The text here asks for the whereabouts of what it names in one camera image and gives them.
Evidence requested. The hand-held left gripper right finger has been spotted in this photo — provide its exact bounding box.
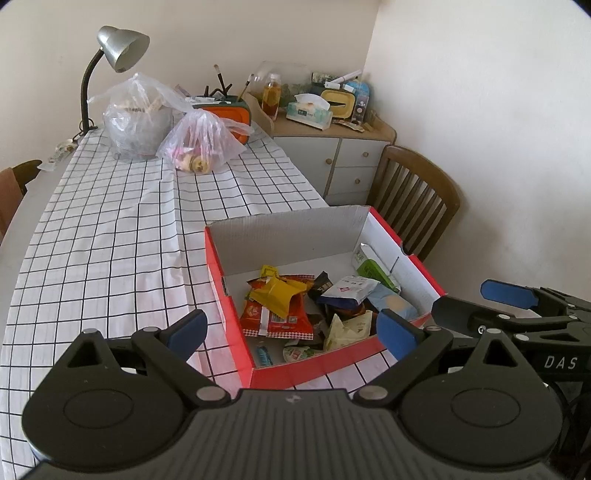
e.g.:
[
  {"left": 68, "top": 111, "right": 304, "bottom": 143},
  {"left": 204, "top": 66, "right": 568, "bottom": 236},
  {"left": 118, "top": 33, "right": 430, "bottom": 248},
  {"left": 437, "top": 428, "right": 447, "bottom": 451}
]
[{"left": 351, "top": 309, "right": 539, "bottom": 409}]

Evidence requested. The white wooden cabinet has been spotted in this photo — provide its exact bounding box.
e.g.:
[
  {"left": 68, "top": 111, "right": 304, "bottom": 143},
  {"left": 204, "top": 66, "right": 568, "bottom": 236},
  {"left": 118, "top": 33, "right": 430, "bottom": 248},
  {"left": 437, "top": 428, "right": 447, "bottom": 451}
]
[{"left": 245, "top": 92, "right": 398, "bottom": 206}]

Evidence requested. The pink plastic bag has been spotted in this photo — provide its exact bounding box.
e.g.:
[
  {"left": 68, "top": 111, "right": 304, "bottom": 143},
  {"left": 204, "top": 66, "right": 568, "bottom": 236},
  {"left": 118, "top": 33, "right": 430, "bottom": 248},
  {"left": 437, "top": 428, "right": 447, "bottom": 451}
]
[{"left": 156, "top": 109, "right": 252, "bottom": 175}]

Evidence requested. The clear glass jar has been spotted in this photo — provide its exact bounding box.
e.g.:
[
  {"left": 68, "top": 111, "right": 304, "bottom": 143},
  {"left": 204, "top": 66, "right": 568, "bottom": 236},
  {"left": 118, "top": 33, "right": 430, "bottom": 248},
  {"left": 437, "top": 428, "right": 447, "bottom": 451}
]
[{"left": 254, "top": 61, "right": 312, "bottom": 93}]

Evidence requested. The blue packaged item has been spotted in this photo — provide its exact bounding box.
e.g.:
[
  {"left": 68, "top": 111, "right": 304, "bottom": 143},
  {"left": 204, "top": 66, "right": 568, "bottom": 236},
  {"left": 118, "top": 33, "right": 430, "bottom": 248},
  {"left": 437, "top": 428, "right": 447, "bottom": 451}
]
[{"left": 353, "top": 82, "right": 372, "bottom": 123}]

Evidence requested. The orange storage container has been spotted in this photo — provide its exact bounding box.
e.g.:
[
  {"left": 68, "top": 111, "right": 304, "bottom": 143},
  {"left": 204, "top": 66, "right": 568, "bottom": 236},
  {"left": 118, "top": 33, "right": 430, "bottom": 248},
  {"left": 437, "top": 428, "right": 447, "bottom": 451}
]
[{"left": 191, "top": 102, "right": 252, "bottom": 139}]

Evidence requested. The green tissue box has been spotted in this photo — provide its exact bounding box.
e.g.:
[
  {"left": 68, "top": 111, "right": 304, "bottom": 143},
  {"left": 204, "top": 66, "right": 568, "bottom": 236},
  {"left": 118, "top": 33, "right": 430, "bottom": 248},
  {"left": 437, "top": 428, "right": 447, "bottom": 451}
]
[{"left": 286, "top": 93, "right": 333, "bottom": 131}]

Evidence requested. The light blue snack packet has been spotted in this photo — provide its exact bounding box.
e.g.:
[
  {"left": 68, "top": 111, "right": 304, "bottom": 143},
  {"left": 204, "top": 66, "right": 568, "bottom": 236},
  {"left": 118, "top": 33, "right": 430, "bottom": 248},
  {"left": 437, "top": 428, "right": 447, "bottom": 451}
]
[{"left": 367, "top": 284, "right": 419, "bottom": 319}]

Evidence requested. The grey desk lamp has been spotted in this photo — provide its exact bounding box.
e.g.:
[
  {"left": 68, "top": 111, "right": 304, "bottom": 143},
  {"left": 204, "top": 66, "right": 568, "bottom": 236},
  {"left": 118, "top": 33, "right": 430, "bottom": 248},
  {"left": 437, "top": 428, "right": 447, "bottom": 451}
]
[{"left": 81, "top": 26, "right": 151, "bottom": 134}]

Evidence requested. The brown wooden chair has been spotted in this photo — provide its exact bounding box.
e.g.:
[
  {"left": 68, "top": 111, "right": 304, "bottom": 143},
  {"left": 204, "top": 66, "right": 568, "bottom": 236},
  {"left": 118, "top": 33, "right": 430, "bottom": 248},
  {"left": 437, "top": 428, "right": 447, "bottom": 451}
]
[
  {"left": 0, "top": 159, "right": 43, "bottom": 232},
  {"left": 367, "top": 145, "right": 461, "bottom": 264}
]

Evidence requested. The black brush stand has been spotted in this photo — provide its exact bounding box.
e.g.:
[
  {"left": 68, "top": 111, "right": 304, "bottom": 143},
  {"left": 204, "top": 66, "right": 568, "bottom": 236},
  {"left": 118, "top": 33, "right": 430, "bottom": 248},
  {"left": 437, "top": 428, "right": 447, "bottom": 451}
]
[{"left": 205, "top": 65, "right": 234, "bottom": 99}]

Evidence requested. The black snack packet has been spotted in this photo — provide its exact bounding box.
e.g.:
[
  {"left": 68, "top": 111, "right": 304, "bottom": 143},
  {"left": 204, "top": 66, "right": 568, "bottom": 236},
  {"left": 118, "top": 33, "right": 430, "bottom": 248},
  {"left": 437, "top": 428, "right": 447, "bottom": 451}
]
[{"left": 307, "top": 271, "right": 334, "bottom": 301}]

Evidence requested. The green white snack packet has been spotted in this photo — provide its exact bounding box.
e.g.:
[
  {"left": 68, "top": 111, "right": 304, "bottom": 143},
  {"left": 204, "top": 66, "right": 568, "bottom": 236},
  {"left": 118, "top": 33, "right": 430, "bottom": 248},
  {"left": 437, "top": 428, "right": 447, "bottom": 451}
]
[{"left": 283, "top": 345, "right": 324, "bottom": 363}]

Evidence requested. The yellow tissue holder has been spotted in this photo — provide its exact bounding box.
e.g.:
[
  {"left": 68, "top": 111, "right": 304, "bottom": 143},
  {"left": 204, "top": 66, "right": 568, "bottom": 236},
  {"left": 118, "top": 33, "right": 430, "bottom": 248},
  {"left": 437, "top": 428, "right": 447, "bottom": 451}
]
[{"left": 320, "top": 89, "right": 358, "bottom": 124}]

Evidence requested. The cream snack packet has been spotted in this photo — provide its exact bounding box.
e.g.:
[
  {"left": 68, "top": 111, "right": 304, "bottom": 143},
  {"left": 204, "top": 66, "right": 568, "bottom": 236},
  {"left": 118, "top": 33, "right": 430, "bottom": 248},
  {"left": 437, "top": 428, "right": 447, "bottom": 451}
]
[{"left": 323, "top": 310, "right": 374, "bottom": 352}]

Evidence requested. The white blue snack packet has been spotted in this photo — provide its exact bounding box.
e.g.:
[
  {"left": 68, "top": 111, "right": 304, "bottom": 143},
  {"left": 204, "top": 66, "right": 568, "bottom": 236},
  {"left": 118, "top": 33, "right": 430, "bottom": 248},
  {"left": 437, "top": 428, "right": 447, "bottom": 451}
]
[{"left": 320, "top": 275, "right": 380, "bottom": 305}]

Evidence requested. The white tube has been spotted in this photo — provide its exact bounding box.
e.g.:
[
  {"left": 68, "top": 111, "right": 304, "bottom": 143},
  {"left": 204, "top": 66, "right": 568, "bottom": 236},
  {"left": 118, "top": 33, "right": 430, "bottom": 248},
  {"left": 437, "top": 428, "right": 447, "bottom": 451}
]
[{"left": 325, "top": 69, "right": 363, "bottom": 88}]

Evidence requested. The red cardboard box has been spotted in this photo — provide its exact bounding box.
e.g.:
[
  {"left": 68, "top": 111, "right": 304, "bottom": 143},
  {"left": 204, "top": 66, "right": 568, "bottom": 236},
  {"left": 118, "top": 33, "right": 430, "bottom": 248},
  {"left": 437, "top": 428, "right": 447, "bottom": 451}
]
[{"left": 204, "top": 205, "right": 448, "bottom": 391}]

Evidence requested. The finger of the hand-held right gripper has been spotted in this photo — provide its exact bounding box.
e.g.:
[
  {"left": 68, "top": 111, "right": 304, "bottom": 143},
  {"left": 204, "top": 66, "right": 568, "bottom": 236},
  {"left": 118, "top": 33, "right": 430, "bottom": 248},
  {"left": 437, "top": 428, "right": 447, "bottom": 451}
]
[
  {"left": 480, "top": 278, "right": 591, "bottom": 319},
  {"left": 431, "top": 295, "right": 573, "bottom": 340}
]

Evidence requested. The red snack packet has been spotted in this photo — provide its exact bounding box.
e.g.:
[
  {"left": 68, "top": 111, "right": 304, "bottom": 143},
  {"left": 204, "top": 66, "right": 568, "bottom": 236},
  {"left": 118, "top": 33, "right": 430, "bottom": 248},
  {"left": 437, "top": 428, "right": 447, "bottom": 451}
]
[{"left": 240, "top": 274, "right": 315, "bottom": 340}]

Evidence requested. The brown snack packet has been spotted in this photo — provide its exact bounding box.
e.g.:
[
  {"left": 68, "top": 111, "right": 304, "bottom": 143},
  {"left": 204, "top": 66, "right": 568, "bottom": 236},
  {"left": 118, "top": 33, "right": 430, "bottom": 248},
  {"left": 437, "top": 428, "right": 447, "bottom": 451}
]
[{"left": 318, "top": 298, "right": 368, "bottom": 319}]

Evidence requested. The amber liquid bottle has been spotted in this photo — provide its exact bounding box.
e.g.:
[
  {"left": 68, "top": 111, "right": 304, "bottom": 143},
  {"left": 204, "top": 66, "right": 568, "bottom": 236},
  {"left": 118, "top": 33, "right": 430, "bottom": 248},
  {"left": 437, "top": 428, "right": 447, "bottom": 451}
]
[{"left": 262, "top": 74, "right": 282, "bottom": 116}]

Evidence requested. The clear plastic bag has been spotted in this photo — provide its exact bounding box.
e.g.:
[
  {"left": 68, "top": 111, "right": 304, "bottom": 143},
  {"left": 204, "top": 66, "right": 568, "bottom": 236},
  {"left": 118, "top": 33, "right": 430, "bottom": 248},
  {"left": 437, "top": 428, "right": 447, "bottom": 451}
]
[{"left": 88, "top": 72, "right": 195, "bottom": 160}]

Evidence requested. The checked white tablecloth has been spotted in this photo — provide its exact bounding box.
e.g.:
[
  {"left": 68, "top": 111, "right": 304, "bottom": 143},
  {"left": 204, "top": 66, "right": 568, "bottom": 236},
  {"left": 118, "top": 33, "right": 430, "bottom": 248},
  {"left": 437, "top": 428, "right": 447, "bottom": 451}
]
[{"left": 0, "top": 124, "right": 386, "bottom": 467}]

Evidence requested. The plain yellow snack packet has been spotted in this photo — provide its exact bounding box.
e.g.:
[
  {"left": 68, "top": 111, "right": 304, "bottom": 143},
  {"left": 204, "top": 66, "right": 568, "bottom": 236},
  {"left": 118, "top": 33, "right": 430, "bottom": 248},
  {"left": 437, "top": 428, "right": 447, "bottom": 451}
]
[{"left": 247, "top": 274, "right": 315, "bottom": 319}]

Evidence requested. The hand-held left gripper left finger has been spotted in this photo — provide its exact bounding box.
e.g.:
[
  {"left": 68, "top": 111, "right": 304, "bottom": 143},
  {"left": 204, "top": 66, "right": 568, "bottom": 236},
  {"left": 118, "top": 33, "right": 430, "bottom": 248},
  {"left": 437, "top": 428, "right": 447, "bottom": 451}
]
[{"left": 46, "top": 309, "right": 230, "bottom": 409}]

